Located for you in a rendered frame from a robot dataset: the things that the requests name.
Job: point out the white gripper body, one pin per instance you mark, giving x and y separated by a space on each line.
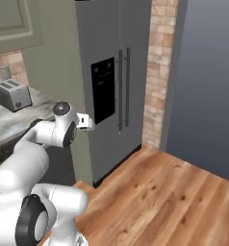
90 124

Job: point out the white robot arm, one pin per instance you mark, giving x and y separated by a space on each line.
30 166

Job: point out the grey double-door fridge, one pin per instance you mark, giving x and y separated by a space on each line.
135 96

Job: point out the grey-green tall side panel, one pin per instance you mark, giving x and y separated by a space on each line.
58 64

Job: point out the silver toaster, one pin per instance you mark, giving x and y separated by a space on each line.
13 94

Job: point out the grey wall socket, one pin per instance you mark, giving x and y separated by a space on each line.
5 73

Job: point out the grey-green wall cupboard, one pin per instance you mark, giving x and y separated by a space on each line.
13 22

